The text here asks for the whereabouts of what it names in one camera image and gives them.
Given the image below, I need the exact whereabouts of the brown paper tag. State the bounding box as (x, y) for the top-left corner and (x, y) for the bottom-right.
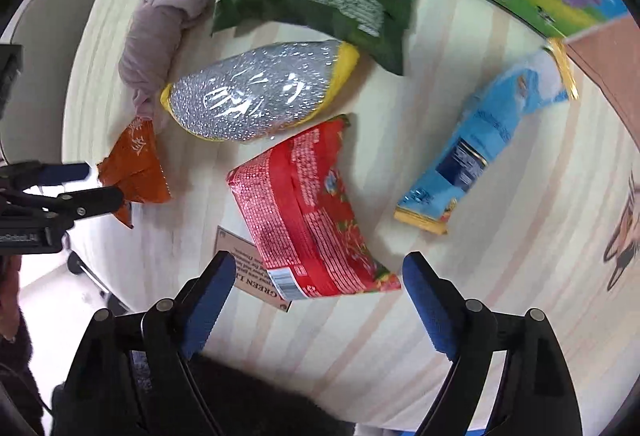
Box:
(214, 225), (292, 313)

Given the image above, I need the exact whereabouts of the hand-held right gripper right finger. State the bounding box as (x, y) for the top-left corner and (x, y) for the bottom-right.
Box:
(402, 251), (584, 436)

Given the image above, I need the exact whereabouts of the grey rolled cloth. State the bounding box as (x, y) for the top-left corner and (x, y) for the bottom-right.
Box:
(118, 0), (212, 121)

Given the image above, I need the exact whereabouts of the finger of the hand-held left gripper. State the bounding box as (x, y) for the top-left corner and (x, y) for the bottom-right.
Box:
(0, 185), (125, 223)
(0, 161), (92, 188)

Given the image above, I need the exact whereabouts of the red snack packet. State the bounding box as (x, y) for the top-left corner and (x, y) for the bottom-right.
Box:
(226, 113), (403, 302)

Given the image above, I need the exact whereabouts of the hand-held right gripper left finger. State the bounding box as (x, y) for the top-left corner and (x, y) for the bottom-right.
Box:
(54, 251), (237, 436)

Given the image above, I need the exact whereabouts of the black chair base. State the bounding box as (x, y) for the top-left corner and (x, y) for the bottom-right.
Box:
(65, 249), (127, 314)

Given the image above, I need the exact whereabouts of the person's left forearm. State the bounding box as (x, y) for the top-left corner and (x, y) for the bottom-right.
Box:
(0, 254), (25, 345)

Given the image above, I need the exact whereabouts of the orange snack packet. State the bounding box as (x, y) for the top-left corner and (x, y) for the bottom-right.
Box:
(96, 115), (172, 230)

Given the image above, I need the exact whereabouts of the cartoon sticker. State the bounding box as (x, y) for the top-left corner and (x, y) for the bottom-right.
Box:
(602, 170), (640, 293)

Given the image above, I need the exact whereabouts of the yellow bubble-wrapped sponge pack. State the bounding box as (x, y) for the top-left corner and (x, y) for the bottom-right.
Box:
(159, 39), (361, 143)

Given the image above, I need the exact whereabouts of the dark fuzzy cloth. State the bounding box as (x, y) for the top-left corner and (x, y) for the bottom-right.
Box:
(189, 355), (354, 436)

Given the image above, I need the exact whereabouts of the blue snack packet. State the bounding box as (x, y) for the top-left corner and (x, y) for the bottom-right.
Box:
(393, 38), (580, 236)

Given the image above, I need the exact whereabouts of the grey round seat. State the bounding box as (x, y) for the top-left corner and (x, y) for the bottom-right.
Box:
(0, 0), (122, 168)

